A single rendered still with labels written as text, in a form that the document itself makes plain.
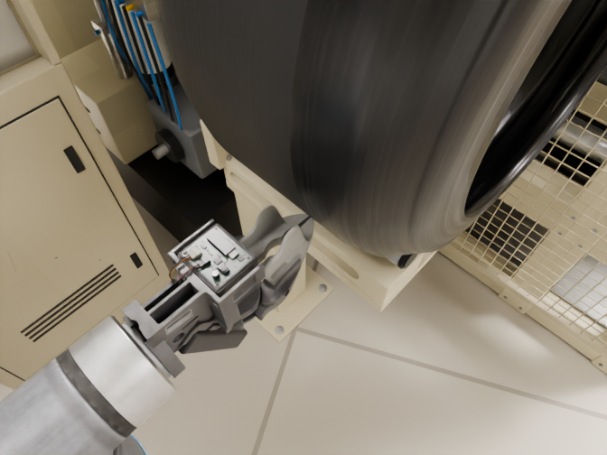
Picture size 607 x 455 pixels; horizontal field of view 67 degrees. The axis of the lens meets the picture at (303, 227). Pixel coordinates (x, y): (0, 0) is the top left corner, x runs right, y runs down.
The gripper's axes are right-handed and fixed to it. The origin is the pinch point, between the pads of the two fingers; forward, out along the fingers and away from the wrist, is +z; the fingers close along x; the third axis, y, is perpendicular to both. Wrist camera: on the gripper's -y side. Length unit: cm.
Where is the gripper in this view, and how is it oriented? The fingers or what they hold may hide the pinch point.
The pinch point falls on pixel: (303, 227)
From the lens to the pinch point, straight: 50.7
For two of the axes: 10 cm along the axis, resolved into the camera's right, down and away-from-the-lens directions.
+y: 0.0, -5.5, -8.3
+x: -7.2, -5.8, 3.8
